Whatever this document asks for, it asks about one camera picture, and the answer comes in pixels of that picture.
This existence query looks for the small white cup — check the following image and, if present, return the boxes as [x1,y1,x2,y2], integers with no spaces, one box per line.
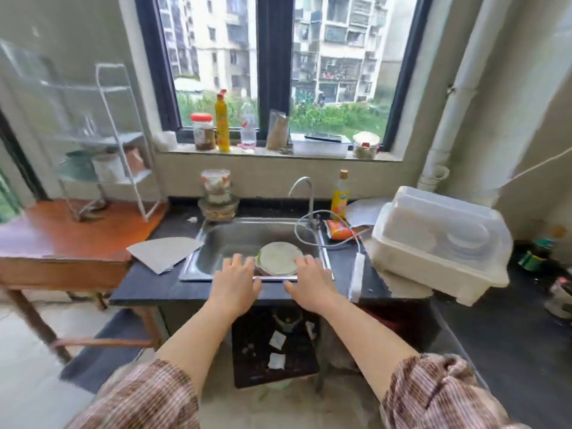
[154,130,178,152]

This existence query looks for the stack of white plates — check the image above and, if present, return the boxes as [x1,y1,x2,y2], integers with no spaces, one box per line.
[444,221,492,253]

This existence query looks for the black crate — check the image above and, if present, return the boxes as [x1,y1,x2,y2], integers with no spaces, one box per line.
[231,306,320,389]

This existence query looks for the plaid left shirt sleeve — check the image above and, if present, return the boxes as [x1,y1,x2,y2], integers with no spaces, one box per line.
[67,358,200,429]

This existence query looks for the white plastic strip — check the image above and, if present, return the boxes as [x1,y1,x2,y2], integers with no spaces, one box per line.
[348,252,366,303]

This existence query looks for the yellow squeeze bottle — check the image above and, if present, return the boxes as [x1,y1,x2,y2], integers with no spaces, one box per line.
[214,89,231,153]

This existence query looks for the person's left forearm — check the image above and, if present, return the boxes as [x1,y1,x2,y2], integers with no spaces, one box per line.
[156,304,251,398]

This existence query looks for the person's right hand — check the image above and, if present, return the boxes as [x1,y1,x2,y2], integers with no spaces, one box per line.
[283,254,340,314]

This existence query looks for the white dish box clear lid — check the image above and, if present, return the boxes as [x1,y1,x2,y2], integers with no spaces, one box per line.
[371,186,514,306]

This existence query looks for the white wire rack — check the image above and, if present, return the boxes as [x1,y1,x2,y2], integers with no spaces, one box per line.
[45,63,161,223]

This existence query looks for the white paper sheet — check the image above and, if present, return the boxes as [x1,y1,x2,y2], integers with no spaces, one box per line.
[346,198,391,228]

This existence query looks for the round white plate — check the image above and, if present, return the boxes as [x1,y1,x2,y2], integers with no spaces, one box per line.
[256,241,304,277]

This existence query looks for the grey folded paper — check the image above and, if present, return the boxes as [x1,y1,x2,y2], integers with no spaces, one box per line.
[126,237,203,275]

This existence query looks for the clear plastic cup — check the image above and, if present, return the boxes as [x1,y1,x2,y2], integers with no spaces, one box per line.
[200,169,231,203]

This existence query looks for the white round container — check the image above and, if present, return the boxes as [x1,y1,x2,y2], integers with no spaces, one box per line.
[91,153,128,184]

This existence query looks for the red lid glass jar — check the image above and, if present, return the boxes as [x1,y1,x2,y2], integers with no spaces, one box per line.
[190,113,215,151]

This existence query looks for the white cloth under dish box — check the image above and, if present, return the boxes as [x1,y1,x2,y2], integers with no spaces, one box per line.
[377,270,433,300]

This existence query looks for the clear plastic bottle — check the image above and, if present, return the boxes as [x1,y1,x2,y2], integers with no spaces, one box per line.
[240,102,258,148]

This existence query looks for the black window frame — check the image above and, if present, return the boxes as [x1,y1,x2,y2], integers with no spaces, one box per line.
[134,0,434,152]

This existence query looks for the chrome faucet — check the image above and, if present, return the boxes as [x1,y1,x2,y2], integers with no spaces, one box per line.
[288,176,319,228]

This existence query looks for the orange packet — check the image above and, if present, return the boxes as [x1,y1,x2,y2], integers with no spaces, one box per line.
[325,220,363,242]

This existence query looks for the plaid right shirt sleeve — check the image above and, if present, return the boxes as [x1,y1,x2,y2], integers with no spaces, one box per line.
[381,353,528,429]

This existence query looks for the clear plastic bag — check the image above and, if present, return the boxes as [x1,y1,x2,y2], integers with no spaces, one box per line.
[266,110,290,151]

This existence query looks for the clear lidded glass bowl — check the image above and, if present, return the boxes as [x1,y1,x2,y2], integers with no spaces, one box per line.
[198,194,240,222]

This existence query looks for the wooden table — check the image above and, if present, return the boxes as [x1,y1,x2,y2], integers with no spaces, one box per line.
[0,198,170,364]

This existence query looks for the white hose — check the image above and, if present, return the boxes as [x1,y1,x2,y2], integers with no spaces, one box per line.
[293,210,362,255]

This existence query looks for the white lidded pot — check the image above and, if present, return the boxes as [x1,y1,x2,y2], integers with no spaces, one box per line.
[352,131,381,160]

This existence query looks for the orange dish soap bottle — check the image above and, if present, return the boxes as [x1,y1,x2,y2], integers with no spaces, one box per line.
[331,170,350,220]

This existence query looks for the person's left hand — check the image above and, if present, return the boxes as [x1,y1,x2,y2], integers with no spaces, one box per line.
[208,254,263,318]

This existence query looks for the white drain pipe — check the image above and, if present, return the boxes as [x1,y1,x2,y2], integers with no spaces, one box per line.
[418,0,515,192]

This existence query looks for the orange container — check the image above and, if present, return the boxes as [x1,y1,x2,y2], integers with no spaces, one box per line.
[125,147,146,175]

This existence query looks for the dark grey floor mat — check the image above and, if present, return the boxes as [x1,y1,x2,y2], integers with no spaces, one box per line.
[59,308,148,394]

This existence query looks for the person's right forearm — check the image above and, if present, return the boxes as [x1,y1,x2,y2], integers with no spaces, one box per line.
[318,299,421,400]

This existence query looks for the white cable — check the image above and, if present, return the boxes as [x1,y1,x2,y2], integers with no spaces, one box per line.
[505,147,572,184]

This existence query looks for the plaid shirt sleeve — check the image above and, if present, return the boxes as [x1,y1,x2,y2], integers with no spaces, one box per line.
[381,353,528,429]
[67,358,200,429]

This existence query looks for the stainless steel sink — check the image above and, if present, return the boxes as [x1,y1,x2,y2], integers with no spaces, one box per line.
[180,217,333,282]

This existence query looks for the green can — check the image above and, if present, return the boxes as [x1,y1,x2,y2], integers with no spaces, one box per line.
[518,250,548,273]

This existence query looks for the white and red container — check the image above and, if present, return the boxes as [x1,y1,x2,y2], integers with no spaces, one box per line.
[544,277,572,320]

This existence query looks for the green bowl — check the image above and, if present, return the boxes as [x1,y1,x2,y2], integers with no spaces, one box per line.
[58,149,99,183]

